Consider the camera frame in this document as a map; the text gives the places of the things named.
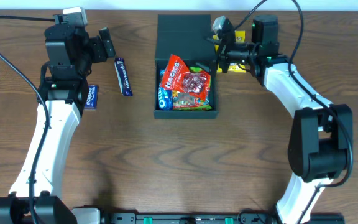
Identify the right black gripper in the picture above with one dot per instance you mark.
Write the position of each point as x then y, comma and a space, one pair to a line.
224, 54

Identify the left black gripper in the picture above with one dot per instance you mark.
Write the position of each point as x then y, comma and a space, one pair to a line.
97, 48

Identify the red Hacks candy bag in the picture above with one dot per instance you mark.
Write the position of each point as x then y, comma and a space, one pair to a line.
178, 77

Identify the yellow Hacks candy bag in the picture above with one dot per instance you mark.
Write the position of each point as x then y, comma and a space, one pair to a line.
240, 37

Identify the Dairy Milk chocolate bar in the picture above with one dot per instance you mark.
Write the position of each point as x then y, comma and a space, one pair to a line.
122, 77

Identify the Haribo gummy worms bag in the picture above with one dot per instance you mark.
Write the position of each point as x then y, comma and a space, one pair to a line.
184, 101

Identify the blue Oreo cookie pack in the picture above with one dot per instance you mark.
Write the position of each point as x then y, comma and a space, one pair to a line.
165, 101

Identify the blue Eclipse mint tin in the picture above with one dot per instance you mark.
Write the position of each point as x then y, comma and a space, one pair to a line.
92, 98

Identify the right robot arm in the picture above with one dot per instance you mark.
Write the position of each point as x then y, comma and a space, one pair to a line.
320, 145

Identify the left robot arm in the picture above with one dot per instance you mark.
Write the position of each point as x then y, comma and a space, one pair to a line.
36, 195

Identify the dark green open box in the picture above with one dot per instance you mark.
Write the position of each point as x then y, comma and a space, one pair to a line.
185, 36

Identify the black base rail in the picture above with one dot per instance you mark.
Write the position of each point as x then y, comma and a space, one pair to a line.
191, 218

